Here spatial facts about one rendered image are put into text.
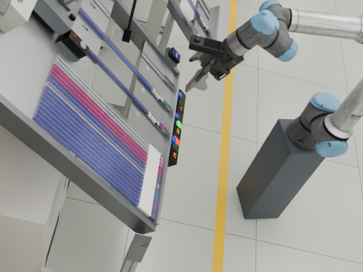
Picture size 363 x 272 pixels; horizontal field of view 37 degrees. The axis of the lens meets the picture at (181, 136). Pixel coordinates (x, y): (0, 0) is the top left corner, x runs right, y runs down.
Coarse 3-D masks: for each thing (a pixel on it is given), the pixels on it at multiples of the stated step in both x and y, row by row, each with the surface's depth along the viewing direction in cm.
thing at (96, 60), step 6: (90, 54) 158; (96, 60) 160; (102, 66) 161; (108, 72) 163; (114, 78) 165; (120, 84) 167; (126, 90) 168; (132, 96) 170; (138, 102) 172; (144, 108) 174
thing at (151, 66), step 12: (144, 48) 189; (144, 60) 186; (156, 60) 193; (144, 72) 184; (156, 72) 190; (168, 72) 198; (156, 84) 188; (168, 84) 194; (144, 96) 179; (168, 96) 193; (132, 108) 170; (156, 108) 183; (168, 108) 190; (132, 120) 168; (144, 120) 174; (144, 132) 172; (156, 132) 178; (156, 144) 176; (132, 204) 155
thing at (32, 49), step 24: (96, 0) 171; (24, 24) 138; (0, 48) 128; (24, 48) 136; (48, 48) 144; (96, 48) 163; (0, 72) 126; (24, 72) 133; (48, 72) 141; (24, 96) 131
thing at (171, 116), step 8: (176, 80) 199; (176, 88) 196; (176, 96) 194; (176, 104) 192; (168, 120) 187; (168, 128) 184; (168, 136) 181; (168, 144) 179; (168, 152) 177; (168, 160) 175; (160, 184) 169; (160, 192) 166; (160, 200) 164; (160, 208) 163
